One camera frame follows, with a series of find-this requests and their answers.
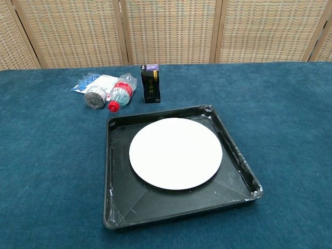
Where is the white round plate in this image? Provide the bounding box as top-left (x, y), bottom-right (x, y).
top-left (129, 117), bottom-right (224, 190)

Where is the black square plastic tray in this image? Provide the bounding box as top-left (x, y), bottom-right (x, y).
top-left (103, 104), bottom-right (263, 230)

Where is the black box with gold lettering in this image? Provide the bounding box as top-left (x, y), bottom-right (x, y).
top-left (140, 64), bottom-right (162, 104)

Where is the clear bottle with red cap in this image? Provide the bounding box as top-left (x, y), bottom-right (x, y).
top-left (107, 73), bottom-right (137, 113)

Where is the steel wool scrubber ball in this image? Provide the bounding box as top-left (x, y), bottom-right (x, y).
top-left (84, 85), bottom-right (108, 110)

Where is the blue and white plastic packet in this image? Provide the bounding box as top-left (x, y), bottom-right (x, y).
top-left (70, 73), bottom-right (119, 101)

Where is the woven rattan folding screen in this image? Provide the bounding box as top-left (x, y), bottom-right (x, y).
top-left (0, 0), bottom-right (332, 70)

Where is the teal blue tablecloth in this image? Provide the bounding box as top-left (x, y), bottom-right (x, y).
top-left (0, 61), bottom-right (332, 249)

